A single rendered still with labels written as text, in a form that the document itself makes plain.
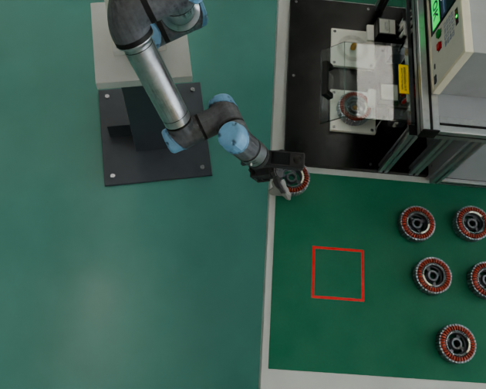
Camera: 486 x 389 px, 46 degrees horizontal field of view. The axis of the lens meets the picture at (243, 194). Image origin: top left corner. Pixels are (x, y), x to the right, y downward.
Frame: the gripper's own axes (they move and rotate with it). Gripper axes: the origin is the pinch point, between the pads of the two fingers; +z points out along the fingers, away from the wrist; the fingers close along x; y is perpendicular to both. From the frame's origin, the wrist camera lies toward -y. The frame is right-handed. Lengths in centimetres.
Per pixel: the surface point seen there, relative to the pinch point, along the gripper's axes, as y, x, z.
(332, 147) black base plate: -8.9, -13.7, 11.0
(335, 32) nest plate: -10, -57, 11
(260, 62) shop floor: 50, -91, 65
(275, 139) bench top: 7.7, -15.7, 2.7
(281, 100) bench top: 6.6, -30.1, 3.4
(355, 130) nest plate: -15.4, -19.9, 14.0
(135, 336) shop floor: 87, 44, 39
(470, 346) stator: -44, 46, 32
